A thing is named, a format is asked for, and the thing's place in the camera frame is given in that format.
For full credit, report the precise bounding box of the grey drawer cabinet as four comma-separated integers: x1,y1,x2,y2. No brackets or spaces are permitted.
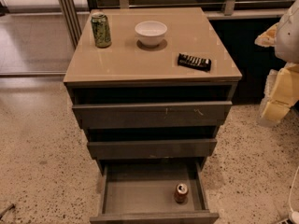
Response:
64,7,242,166

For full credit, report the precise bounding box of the grey top drawer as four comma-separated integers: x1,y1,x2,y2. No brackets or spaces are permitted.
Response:
73,101,232,129

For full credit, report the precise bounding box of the red coke can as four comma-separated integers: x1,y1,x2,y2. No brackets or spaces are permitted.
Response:
174,183,189,203

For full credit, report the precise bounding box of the grey open bottom drawer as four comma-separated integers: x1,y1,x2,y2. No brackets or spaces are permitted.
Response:
90,161,219,224

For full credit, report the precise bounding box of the white bowl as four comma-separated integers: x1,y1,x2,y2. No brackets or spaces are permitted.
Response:
135,21,167,47

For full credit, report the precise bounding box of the grey middle drawer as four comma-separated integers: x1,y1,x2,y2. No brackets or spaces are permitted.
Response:
87,139,217,160

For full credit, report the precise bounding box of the white power adapter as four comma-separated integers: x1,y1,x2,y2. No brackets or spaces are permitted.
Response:
289,211,299,224

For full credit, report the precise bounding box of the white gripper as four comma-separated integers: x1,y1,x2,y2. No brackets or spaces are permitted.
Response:
254,23,299,122

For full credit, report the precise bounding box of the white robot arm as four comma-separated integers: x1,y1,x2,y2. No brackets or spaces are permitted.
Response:
254,0,299,127

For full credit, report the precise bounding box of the white cable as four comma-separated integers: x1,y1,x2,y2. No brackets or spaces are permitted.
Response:
288,165,299,214

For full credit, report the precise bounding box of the black snack bar packet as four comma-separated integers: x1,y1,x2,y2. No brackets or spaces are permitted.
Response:
178,53,211,72

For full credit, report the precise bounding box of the metal railing frame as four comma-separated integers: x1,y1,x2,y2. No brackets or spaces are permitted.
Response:
85,0,295,47

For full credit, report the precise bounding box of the green soda can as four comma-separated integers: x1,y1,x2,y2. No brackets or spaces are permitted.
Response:
91,12,111,48

